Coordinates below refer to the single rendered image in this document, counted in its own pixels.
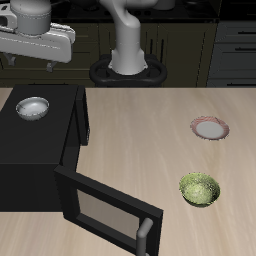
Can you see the green bowl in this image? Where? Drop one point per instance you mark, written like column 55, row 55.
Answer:
column 199, row 190

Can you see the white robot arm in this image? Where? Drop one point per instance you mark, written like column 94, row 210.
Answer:
column 128, row 50

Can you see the white plate with red rim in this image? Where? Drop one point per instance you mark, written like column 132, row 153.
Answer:
column 210, row 128

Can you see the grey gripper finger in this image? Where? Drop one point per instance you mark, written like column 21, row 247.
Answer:
column 10, row 59
column 50, row 66

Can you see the black microwave oven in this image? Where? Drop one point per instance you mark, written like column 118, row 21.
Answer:
column 36, row 150

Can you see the grey drawer cabinet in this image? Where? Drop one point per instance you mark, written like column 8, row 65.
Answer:
column 233, row 53

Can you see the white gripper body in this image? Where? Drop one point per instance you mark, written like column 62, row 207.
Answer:
column 40, row 45

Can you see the white bowl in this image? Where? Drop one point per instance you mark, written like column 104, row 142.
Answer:
column 32, row 108

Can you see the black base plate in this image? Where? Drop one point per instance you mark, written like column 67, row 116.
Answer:
column 156, row 71

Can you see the dark kitchen cupboards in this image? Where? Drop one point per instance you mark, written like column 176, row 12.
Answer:
column 180, row 50

